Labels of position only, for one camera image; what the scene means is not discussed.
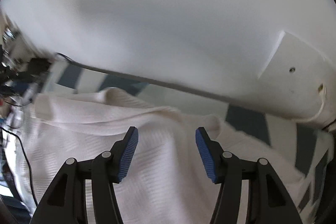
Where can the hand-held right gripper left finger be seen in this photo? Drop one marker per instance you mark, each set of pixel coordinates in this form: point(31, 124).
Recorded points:
point(128, 155)

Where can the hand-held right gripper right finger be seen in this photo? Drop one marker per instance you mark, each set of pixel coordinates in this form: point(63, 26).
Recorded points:
point(206, 155)

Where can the white textured sweater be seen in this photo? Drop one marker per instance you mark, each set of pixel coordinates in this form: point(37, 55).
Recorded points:
point(78, 129)

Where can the geometric patterned table mat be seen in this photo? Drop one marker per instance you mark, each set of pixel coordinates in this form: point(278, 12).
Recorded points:
point(246, 121)

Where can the black charger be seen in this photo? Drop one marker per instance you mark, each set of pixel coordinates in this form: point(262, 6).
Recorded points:
point(39, 65)

